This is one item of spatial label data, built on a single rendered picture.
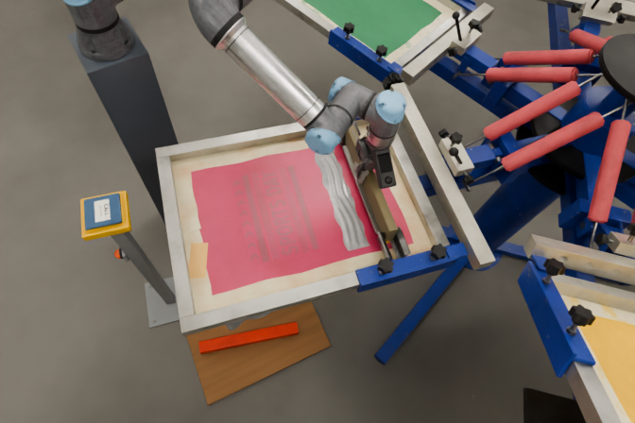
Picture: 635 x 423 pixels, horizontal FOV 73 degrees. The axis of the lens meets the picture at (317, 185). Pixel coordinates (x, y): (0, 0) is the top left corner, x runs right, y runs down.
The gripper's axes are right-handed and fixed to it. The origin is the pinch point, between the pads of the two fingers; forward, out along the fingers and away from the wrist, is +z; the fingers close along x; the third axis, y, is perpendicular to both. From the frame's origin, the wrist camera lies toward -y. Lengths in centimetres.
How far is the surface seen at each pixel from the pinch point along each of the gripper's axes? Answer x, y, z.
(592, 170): -75, -14, 0
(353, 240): 9.1, -15.3, 5.7
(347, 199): 6.6, -1.8, 5.6
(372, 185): 0.8, -3.7, -4.1
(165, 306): 81, 9, 101
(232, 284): 46, -19, 6
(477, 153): -37.8, 0.2, -2.2
